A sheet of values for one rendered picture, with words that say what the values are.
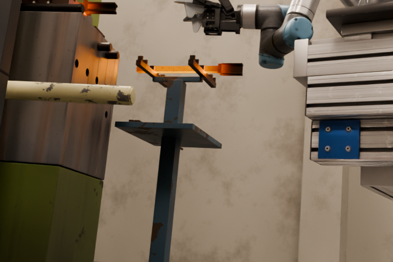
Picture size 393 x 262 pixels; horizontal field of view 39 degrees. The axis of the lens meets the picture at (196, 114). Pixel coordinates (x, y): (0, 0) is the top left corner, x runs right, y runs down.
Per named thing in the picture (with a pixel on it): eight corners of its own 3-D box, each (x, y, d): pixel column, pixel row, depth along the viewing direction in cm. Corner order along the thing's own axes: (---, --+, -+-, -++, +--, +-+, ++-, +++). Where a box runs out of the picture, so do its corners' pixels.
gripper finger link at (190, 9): (176, 12, 162) (204, 20, 166) (178, -7, 163) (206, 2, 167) (172, 16, 165) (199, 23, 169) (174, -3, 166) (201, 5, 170)
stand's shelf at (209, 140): (221, 148, 230) (221, 144, 231) (192, 128, 193) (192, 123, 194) (154, 145, 240) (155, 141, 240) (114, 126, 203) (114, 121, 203)
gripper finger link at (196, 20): (181, 33, 179) (202, 28, 172) (183, 16, 180) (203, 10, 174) (188, 36, 181) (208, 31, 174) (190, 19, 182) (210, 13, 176)
